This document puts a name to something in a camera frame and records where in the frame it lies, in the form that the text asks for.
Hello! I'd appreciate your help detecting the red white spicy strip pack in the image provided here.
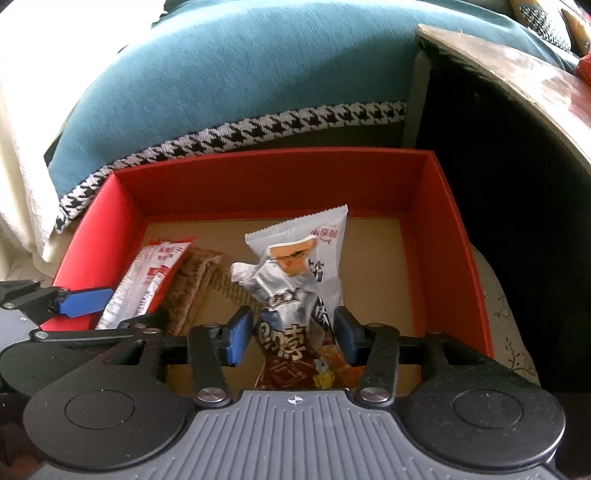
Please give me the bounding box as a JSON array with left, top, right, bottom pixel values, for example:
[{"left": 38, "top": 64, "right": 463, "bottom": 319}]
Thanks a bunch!
[{"left": 95, "top": 239, "right": 191, "bottom": 330}]

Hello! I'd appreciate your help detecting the silver brown snack bag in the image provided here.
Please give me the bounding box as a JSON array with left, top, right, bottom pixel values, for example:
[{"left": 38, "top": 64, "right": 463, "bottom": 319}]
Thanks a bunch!
[{"left": 230, "top": 235, "right": 363, "bottom": 391}]

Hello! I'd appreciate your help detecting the dark red spicy snack pack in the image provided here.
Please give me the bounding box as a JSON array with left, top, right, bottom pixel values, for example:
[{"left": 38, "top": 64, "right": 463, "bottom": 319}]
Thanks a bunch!
[{"left": 162, "top": 247, "right": 224, "bottom": 336}]

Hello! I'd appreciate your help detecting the white bamboo shoot snack bag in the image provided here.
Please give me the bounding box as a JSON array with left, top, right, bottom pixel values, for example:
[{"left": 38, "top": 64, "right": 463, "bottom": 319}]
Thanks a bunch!
[{"left": 230, "top": 205, "right": 349, "bottom": 346}]

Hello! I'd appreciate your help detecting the red cardboard box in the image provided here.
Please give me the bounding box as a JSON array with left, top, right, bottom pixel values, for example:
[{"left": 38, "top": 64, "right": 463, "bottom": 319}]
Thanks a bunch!
[{"left": 55, "top": 147, "right": 493, "bottom": 354}]

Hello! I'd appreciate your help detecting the white towel blanket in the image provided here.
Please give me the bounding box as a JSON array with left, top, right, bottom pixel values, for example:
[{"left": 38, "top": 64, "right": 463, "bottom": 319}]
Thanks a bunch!
[{"left": 1, "top": 1, "right": 163, "bottom": 279}]

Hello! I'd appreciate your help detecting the dark coffee table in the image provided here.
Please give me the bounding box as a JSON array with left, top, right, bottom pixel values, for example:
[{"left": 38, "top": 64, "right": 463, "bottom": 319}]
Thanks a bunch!
[{"left": 406, "top": 25, "right": 590, "bottom": 476}]

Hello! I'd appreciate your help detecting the teal sofa cover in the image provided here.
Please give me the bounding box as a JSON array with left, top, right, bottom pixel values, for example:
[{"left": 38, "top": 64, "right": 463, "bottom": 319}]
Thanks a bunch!
[{"left": 48, "top": 1, "right": 575, "bottom": 232}]

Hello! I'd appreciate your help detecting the patterned throw pillow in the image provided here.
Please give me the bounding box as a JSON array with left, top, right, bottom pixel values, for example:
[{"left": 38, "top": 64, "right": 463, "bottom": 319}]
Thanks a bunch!
[{"left": 510, "top": 0, "right": 590, "bottom": 56}]

